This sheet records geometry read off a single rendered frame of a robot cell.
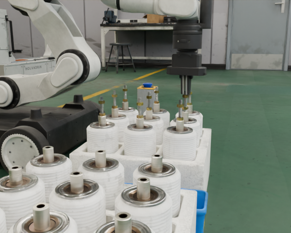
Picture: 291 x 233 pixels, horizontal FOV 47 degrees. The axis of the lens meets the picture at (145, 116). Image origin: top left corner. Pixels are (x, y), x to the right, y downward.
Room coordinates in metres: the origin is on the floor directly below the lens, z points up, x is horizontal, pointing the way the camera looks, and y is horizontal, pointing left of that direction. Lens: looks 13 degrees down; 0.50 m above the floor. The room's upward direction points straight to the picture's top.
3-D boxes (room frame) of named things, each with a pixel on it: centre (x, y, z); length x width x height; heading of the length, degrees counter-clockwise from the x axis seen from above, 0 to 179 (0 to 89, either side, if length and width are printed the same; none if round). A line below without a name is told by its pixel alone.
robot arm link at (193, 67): (1.04, -0.13, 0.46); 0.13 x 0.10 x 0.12; 68
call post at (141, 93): (1.36, -0.01, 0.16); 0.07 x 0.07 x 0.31; 76
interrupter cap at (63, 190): (0.53, 0.12, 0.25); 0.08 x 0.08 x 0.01
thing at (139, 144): (0.95, 0.02, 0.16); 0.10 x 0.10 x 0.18
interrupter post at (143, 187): (0.51, 0.00, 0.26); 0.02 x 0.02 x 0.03
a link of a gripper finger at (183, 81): (1.04, -0.12, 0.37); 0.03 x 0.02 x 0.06; 158
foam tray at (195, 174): (1.06, -0.01, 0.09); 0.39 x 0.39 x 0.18; 76
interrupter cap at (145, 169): (0.62, -0.02, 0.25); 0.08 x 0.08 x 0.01
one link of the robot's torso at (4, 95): (1.49, 0.63, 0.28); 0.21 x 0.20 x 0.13; 74
